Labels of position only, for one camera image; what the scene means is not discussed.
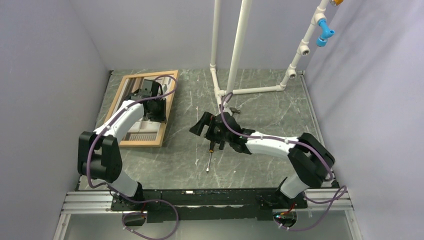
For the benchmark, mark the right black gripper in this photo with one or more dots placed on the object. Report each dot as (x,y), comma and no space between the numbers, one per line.
(206,119)

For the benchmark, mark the yellow pipe cap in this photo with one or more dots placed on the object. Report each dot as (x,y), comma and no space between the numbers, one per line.
(336,2)

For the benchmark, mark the aluminium extrusion rail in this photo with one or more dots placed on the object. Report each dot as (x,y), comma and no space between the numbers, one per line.
(82,203)

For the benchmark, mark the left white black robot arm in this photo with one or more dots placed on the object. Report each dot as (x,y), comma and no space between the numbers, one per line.
(99,157)

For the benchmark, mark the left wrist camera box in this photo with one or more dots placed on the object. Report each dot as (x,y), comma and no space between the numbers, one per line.
(150,88)

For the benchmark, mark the wooden picture frame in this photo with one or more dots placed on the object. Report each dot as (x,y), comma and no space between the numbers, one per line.
(145,132)

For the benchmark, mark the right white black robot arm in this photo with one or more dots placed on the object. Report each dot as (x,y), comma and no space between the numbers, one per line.
(311,161)

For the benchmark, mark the white PVC pipe structure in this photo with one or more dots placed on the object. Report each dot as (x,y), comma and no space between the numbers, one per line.
(277,34)

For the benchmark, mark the blue pipe fitting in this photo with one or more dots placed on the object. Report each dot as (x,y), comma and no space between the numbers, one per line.
(326,33)

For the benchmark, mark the yellow black screwdriver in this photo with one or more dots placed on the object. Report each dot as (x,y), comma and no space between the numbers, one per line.
(211,151)

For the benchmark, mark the black handle hammer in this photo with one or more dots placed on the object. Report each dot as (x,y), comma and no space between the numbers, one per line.
(234,110)

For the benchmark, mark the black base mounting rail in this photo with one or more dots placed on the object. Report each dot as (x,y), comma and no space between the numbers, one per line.
(210,204)

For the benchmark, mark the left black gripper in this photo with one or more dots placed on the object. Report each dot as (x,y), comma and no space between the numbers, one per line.
(162,117)

